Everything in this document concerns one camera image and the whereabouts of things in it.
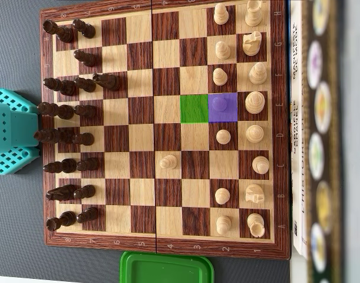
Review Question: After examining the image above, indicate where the dark book with oval pictures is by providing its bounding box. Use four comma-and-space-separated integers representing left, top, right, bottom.
302, 0, 350, 283

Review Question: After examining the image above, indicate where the teal perforated robot base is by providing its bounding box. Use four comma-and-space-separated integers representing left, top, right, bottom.
0, 88, 41, 176

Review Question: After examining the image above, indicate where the dark wooden pawn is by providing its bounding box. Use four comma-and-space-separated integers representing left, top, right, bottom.
76, 206, 99, 224
74, 77, 97, 93
73, 49, 97, 67
72, 18, 96, 39
74, 104, 97, 118
76, 157, 100, 172
72, 132, 95, 147
73, 185, 96, 200

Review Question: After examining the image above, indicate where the white histoire book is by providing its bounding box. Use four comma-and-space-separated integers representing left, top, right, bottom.
299, 0, 312, 262

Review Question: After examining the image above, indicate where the dark wooden rook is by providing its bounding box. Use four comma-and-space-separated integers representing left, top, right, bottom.
42, 19, 75, 44
45, 210, 77, 232

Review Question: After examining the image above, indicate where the light wooden knight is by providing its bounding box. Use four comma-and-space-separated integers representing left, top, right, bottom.
245, 183, 265, 204
242, 31, 262, 57

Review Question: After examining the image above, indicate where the white Gabrielle Chanel book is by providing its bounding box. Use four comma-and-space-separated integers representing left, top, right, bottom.
288, 0, 302, 256

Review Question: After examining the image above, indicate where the light wooden pawn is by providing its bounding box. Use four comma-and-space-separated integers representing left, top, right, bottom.
216, 129, 232, 145
212, 67, 229, 87
215, 40, 232, 60
159, 154, 179, 170
214, 187, 231, 205
213, 3, 230, 25
211, 97, 227, 112
216, 215, 232, 236

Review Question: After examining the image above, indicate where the wooden folding chessboard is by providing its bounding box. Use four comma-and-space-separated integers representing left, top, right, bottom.
39, 0, 292, 261

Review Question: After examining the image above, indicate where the light wooden bishop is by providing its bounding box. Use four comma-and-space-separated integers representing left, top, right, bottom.
252, 155, 270, 175
249, 61, 268, 86

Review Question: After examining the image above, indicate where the light wooden queen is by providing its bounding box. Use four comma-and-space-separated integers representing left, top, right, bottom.
245, 124, 265, 144

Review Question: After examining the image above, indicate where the dark wooden bishop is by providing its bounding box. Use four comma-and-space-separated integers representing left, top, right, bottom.
43, 77, 77, 97
42, 158, 78, 175

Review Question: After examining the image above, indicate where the dark wooden knight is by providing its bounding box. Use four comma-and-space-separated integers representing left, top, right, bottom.
45, 184, 78, 203
92, 73, 121, 91

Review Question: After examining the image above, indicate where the dark wooden king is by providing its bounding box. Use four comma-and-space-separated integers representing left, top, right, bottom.
37, 101, 75, 120

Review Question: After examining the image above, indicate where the light wooden rook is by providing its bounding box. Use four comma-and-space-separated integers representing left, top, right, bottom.
246, 212, 266, 239
245, 0, 263, 27

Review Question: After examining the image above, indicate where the dark wooden queen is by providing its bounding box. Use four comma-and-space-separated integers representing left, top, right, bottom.
34, 129, 76, 145

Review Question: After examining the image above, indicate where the green plastic container lid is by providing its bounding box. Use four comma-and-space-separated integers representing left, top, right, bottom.
120, 251, 215, 283

